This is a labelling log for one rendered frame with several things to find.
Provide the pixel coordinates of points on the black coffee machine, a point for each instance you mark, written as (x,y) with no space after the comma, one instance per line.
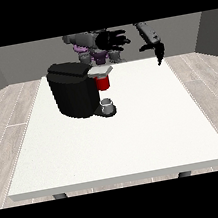
(71,94)

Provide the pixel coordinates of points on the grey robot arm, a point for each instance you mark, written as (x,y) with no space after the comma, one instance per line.
(148,33)
(81,39)

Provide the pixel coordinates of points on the red pod holder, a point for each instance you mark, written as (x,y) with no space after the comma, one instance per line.
(102,82)

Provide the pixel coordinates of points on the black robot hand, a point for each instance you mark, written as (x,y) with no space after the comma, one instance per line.
(160,51)
(109,41)

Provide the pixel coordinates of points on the pale grey machine lid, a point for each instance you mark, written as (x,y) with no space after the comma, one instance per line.
(100,70)

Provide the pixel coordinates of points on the dark table leg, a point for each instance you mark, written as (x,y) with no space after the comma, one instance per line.
(60,196)
(184,174)

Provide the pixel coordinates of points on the small grey cup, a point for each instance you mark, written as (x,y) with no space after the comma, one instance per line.
(107,106)

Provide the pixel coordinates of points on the grey robot trunk purple rings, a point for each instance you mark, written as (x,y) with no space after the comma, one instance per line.
(99,58)

